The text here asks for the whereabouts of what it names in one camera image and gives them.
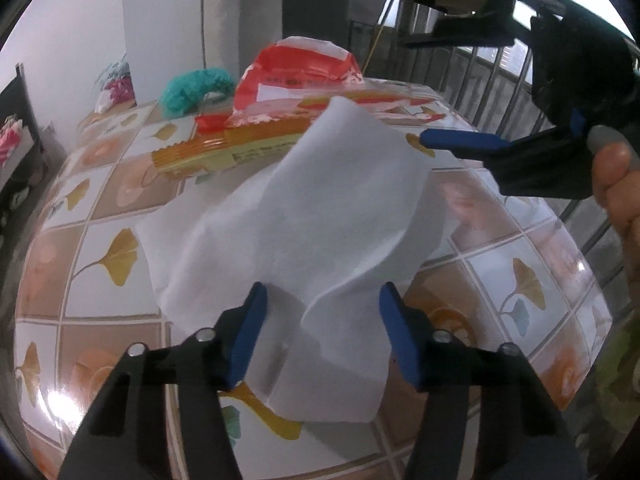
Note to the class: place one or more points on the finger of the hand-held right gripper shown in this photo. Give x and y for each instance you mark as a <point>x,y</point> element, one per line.
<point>465,142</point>
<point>465,31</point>

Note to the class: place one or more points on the white paper tissue sheet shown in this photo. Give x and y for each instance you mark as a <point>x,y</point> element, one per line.
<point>310,220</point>

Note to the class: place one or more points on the pink floral bag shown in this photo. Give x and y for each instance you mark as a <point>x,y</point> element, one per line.
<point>117,90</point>

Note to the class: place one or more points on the person's right hand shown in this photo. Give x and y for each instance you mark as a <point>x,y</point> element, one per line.
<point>612,170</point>

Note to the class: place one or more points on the green patterned cloth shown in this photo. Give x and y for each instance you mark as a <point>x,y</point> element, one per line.
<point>620,390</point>

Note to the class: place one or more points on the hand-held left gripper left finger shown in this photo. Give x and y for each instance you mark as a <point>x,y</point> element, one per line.
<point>247,340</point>

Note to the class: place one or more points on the orange and red snack wrapper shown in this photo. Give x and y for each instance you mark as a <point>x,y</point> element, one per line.
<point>280,75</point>

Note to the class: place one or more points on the pink floral bedding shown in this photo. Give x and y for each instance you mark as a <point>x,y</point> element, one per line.
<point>10,137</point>

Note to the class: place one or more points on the teal knitted scrunchie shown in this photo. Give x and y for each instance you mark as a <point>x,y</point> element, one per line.
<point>185,90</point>

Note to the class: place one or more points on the black headboard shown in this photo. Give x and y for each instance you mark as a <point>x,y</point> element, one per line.
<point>25,105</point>

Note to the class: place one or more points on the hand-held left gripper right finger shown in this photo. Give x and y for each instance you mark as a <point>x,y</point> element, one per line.
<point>400,340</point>

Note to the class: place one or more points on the dark cloth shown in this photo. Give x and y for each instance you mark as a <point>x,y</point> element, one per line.
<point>315,5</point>

